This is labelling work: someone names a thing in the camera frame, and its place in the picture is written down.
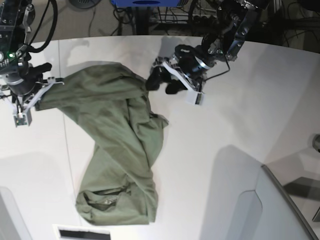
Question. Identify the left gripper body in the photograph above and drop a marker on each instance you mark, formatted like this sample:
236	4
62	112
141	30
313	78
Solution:
196	61

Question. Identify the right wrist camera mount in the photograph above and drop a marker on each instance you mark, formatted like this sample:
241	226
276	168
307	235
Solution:
21	105

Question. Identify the blue bin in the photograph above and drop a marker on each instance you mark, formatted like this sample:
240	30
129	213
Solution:
146	3

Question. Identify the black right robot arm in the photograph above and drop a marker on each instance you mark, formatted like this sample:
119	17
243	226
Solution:
16	18

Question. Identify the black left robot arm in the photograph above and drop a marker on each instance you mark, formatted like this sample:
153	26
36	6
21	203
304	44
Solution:
223	36

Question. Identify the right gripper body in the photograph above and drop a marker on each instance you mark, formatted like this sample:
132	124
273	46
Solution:
17	72

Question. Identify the white label plate with slot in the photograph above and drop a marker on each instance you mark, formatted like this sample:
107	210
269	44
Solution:
71	232

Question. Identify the grey monitor edge panel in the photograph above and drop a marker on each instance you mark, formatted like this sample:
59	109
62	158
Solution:
292	206

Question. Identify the green t-shirt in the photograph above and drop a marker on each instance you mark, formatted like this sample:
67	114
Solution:
111	104

